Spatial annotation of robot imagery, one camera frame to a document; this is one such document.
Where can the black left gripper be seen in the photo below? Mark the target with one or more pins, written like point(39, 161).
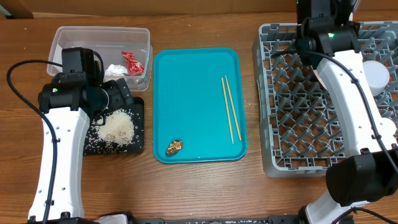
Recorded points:
point(120, 93)

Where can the white tissue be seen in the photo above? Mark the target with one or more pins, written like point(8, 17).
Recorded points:
point(114, 71)

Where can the white rice pile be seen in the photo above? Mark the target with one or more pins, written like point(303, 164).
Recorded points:
point(116, 127)

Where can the red strawberry candy wrapper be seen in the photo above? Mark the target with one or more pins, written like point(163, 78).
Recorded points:
point(134, 67)

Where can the grey white bowl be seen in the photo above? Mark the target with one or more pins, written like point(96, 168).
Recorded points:
point(377, 76)

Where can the brown food scrap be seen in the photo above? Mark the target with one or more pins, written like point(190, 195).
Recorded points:
point(174, 147)

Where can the wooden chopstick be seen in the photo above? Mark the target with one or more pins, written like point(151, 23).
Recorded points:
point(233, 108)
point(227, 110)

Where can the cream white cup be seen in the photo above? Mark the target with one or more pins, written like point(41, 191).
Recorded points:
point(389, 128)

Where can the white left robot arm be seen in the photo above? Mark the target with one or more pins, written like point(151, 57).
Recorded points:
point(68, 104)

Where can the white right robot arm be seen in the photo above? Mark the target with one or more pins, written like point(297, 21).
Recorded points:
point(328, 41)

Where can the clear plastic waste bin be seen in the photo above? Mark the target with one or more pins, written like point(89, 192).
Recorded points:
point(110, 43)

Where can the grey dishwasher rack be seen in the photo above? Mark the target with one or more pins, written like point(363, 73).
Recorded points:
point(300, 133)

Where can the black rectangular tray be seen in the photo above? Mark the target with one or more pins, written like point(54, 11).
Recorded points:
point(136, 146)

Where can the teal serving tray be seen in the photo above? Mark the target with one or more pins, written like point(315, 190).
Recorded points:
point(188, 105)

